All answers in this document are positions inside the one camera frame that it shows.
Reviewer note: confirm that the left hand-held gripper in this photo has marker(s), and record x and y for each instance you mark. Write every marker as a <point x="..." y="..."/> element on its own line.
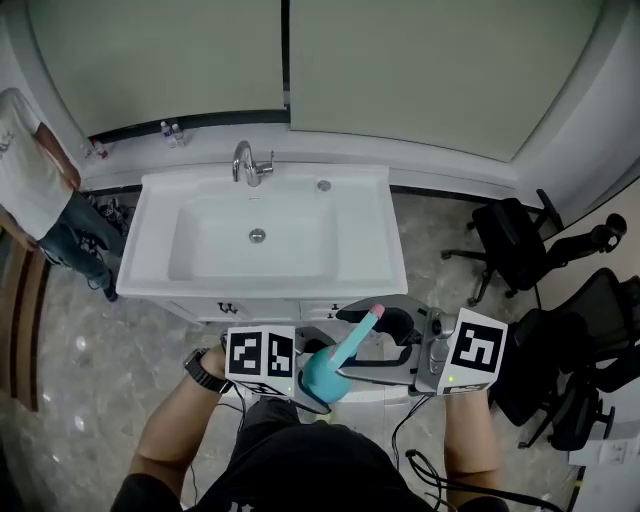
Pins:
<point x="257" y="355"/>

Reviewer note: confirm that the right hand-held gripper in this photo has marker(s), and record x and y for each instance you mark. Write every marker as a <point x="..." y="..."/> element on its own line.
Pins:
<point x="470" y="352"/>

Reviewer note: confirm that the person's left forearm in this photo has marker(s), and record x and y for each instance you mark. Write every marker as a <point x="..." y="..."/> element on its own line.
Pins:
<point x="170" y="430"/>

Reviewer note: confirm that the person's right forearm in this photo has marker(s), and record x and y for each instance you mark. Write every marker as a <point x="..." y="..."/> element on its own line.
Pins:
<point x="470" y="435"/>

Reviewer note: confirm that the clear water bottle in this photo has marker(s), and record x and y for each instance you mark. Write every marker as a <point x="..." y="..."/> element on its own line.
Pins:
<point x="165" y="134"/>
<point x="178" y="135"/>

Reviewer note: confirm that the small red-labelled bottle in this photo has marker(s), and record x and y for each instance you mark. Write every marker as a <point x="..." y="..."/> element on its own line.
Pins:
<point x="102" y="149"/>

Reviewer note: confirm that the small clear bottle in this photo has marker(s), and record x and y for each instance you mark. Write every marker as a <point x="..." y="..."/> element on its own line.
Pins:
<point x="88" y="151"/>

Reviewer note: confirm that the person's left hand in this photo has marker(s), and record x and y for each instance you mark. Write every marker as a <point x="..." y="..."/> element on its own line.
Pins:
<point x="217" y="361"/>

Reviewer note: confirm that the white sink cabinet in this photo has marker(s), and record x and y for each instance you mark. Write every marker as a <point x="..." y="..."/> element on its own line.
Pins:
<point x="280" y="309"/>

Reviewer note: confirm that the person's black clothing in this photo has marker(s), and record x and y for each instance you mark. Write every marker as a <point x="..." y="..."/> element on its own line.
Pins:
<point x="300" y="470"/>

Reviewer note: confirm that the black wristwatch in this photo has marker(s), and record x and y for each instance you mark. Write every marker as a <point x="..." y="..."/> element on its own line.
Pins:
<point x="202" y="372"/>

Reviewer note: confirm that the white sink basin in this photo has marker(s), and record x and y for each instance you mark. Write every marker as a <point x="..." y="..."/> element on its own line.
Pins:
<point x="260" y="235"/>

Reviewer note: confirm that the chrome sink drain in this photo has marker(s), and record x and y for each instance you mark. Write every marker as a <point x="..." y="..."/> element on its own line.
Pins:
<point x="257" y="235"/>

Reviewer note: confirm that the chrome overflow cap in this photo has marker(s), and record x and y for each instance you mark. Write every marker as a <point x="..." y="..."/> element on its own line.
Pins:
<point x="324" y="185"/>

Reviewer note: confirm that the black mesh office chair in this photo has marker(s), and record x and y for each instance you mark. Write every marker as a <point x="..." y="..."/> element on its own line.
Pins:
<point x="575" y="350"/>

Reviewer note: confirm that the chrome faucet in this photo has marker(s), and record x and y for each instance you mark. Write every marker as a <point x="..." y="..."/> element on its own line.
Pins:
<point x="247" y="165"/>

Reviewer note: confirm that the white box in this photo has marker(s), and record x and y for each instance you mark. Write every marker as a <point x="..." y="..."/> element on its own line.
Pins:
<point x="607" y="475"/>

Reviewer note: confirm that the brown wooden furniture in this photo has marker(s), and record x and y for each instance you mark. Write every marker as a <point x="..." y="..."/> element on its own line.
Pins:
<point x="25" y="320"/>

